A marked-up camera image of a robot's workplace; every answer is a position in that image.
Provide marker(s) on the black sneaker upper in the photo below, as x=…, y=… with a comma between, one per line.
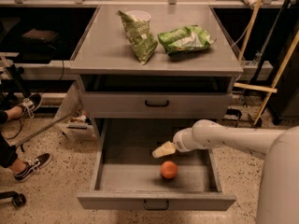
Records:
x=30, y=104

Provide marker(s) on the grey metal pole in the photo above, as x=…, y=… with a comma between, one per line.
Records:
x=28, y=138

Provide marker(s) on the closed grey upper drawer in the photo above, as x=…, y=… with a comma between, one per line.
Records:
x=119, y=105

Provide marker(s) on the flat green chip bag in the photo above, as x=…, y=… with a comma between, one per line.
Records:
x=185, y=39

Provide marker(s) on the orange fruit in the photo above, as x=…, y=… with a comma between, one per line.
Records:
x=169, y=170

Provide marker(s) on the clear plastic storage bin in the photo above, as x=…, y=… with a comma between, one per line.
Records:
x=78, y=128

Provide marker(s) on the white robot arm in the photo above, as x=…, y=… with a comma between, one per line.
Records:
x=278, y=201

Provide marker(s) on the black chair caster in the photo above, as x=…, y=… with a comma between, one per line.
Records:
x=17, y=199

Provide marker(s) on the open grey middle drawer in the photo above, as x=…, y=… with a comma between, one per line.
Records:
x=127, y=177

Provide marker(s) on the person leg black trousers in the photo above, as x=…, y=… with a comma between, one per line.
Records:
x=8, y=156

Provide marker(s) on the dark box on shelf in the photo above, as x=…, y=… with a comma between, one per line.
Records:
x=40, y=36

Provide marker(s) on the upright green chip bag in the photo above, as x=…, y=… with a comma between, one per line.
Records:
x=139, y=35

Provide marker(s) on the grey drawer cabinet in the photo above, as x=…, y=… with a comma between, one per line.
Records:
x=106, y=62

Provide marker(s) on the black sneaker lower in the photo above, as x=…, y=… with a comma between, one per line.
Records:
x=32, y=167

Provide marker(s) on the black sneaker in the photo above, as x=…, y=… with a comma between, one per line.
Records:
x=32, y=167
x=30, y=104

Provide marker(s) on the white paper cup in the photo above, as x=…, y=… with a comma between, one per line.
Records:
x=139, y=15

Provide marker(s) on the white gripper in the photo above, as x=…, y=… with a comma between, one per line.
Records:
x=181, y=141

